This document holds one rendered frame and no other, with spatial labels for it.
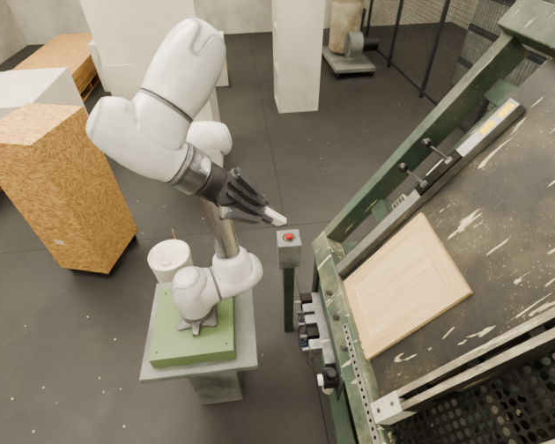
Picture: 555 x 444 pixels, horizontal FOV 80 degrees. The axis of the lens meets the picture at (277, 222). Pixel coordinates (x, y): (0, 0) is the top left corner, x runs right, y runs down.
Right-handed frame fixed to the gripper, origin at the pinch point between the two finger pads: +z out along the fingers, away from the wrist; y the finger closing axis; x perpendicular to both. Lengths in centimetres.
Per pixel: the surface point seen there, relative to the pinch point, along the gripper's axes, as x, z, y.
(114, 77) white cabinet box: 351, -7, 305
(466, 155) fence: -28, 62, 45
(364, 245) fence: 21, 74, 25
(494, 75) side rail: -41, 63, 77
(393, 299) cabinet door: 7, 74, -1
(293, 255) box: 60, 71, 26
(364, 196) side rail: 20, 73, 50
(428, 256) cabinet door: -9, 69, 12
